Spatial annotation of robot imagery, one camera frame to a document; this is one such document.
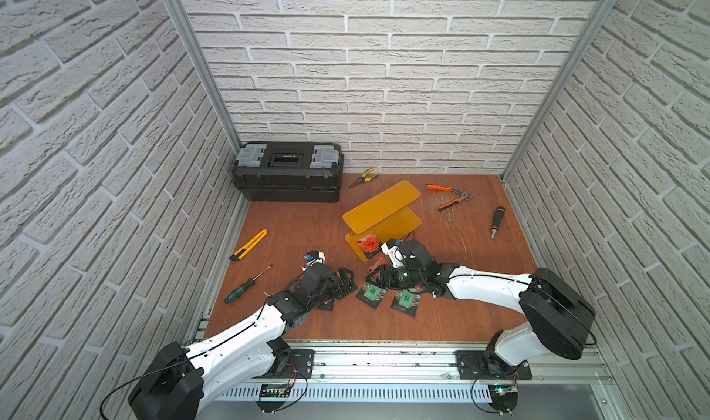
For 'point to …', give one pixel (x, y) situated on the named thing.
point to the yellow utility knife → (248, 245)
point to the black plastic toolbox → (288, 171)
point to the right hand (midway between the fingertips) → (373, 280)
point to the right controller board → (504, 397)
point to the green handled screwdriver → (238, 292)
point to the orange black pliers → (465, 195)
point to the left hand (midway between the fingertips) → (348, 275)
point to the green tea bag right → (407, 298)
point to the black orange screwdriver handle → (497, 219)
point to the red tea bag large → (369, 242)
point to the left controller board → (273, 390)
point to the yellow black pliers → (363, 178)
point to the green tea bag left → (373, 292)
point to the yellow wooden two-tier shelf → (385, 215)
